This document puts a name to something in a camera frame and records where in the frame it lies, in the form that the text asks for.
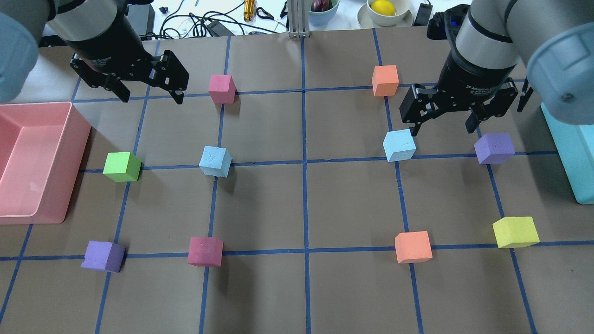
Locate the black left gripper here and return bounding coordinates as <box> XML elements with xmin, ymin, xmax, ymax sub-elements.
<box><xmin>66</xmin><ymin>13</ymin><xmax>189</xmax><ymax>104</ymax></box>

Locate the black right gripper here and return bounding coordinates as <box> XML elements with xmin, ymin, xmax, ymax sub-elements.
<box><xmin>400</xmin><ymin>54</ymin><xmax>518</xmax><ymax>137</ymax></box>

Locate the light blue foam block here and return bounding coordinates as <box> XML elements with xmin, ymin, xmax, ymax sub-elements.
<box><xmin>199</xmin><ymin>146</ymin><xmax>232</xmax><ymax>178</ymax></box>
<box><xmin>383</xmin><ymin>129</ymin><xmax>417</xmax><ymax>162</ymax></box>

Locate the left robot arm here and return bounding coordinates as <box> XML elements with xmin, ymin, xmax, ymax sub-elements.
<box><xmin>0</xmin><ymin>0</ymin><xmax>189</xmax><ymax>104</ymax></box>

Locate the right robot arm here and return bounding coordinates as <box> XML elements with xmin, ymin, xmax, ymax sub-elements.
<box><xmin>400</xmin><ymin>0</ymin><xmax>594</xmax><ymax>136</ymax></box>

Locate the purple foam block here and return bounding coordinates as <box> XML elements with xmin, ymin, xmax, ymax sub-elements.
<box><xmin>81</xmin><ymin>240</ymin><xmax>126</xmax><ymax>273</ymax></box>
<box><xmin>474</xmin><ymin>133</ymin><xmax>516</xmax><ymax>165</ymax></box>

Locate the orange foam block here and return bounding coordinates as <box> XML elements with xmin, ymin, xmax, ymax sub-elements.
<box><xmin>394</xmin><ymin>231</ymin><xmax>433</xmax><ymax>264</ymax></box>
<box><xmin>372</xmin><ymin>65</ymin><xmax>400</xmax><ymax>97</ymax></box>

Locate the pink foam block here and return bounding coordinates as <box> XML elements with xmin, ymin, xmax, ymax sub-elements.
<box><xmin>208</xmin><ymin>74</ymin><xmax>236</xmax><ymax>104</ymax></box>

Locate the green foam block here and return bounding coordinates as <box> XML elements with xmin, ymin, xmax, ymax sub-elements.
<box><xmin>103</xmin><ymin>152</ymin><xmax>142</xmax><ymax>182</ymax></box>

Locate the black power adapter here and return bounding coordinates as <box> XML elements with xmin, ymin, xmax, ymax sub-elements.
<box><xmin>412</xmin><ymin>3</ymin><xmax>433</xmax><ymax>26</ymax></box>

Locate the pink plastic bin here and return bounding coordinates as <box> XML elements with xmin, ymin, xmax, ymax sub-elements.
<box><xmin>0</xmin><ymin>102</ymin><xmax>90</xmax><ymax>225</ymax></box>

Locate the white bowl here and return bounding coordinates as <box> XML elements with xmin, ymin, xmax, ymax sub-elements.
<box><xmin>366</xmin><ymin>0</ymin><xmax>410</xmax><ymax>26</ymax></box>

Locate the yellow foam block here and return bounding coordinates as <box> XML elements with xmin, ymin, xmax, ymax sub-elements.
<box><xmin>492</xmin><ymin>217</ymin><xmax>540</xmax><ymax>249</ymax></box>

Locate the yellow lemon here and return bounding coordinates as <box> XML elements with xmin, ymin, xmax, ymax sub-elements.
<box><xmin>369</xmin><ymin>0</ymin><xmax>397</xmax><ymax>16</ymax></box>

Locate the white saucer plate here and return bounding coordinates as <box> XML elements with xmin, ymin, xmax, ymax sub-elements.
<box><xmin>357</xmin><ymin>5</ymin><xmax>413</xmax><ymax>28</ymax></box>

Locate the cyan plastic bin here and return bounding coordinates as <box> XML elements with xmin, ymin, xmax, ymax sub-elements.
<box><xmin>541</xmin><ymin>103</ymin><xmax>594</xmax><ymax>205</ymax></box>

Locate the gold metal cylinder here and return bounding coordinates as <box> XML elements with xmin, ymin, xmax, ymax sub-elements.
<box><xmin>243</xmin><ymin>0</ymin><xmax>255</xmax><ymax>22</ymax></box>

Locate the light blue bowl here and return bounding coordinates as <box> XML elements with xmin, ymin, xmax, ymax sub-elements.
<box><xmin>306</xmin><ymin>0</ymin><xmax>340</xmax><ymax>26</ymax></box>

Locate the crimson foam block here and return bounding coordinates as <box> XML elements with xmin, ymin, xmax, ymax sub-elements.
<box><xmin>187</xmin><ymin>237</ymin><xmax>224</xmax><ymax>268</ymax></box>

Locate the black cable bundle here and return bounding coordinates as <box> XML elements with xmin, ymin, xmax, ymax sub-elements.
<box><xmin>159</xmin><ymin>0</ymin><xmax>288</xmax><ymax>39</ymax></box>

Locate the aluminium profile post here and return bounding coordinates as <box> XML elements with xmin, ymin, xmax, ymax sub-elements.
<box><xmin>287</xmin><ymin>0</ymin><xmax>310</xmax><ymax>38</ymax></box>

